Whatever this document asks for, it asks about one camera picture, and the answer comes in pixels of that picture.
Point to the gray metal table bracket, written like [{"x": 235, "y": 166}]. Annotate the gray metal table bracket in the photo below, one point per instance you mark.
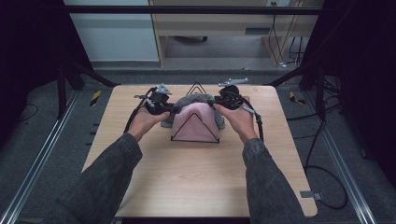
[{"x": 311, "y": 195}]

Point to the yellow black striped marker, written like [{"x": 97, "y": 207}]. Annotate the yellow black striped marker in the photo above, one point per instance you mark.
[
  {"x": 95, "y": 98},
  {"x": 295, "y": 98}
]

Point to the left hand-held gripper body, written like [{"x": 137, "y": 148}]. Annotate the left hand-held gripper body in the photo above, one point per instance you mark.
[{"x": 157, "y": 99}]

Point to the person's left hand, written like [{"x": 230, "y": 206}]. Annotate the person's left hand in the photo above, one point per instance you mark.
[{"x": 144, "y": 123}]

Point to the aluminium floor rail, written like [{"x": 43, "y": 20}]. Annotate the aluminium floor rail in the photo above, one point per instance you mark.
[
  {"x": 40, "y": 155},
  {"x": 341, "y": 161}
]

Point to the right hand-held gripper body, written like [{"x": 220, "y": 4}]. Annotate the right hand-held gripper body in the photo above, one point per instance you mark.
[{"x": 230, "y": 95}]

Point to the pink knitted beanie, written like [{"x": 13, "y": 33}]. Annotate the pink knitted beanie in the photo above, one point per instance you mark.
[{"x": 194, "y": 123}]

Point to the gray knitted beanie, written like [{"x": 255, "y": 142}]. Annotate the gray knitted beanie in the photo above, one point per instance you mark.
[{"x": 193, "y": 99}]

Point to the person's right hand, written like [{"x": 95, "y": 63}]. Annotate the person's right hand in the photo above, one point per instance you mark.
[{"x": 239, "y": 121}]

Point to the white cabinet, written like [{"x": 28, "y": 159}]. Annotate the white cabinet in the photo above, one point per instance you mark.
[{"x": 115, "y": 37}]

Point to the black horizontal frame bar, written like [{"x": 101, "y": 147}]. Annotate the black horizontal frame bar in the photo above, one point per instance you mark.
[{"x": 186, "y": 10}]

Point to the black metal frame stand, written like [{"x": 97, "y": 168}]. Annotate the black metal frame stand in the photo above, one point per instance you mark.
[
  {"x": 62, "y": 90},
  {"x": 319, "y": 90}
]

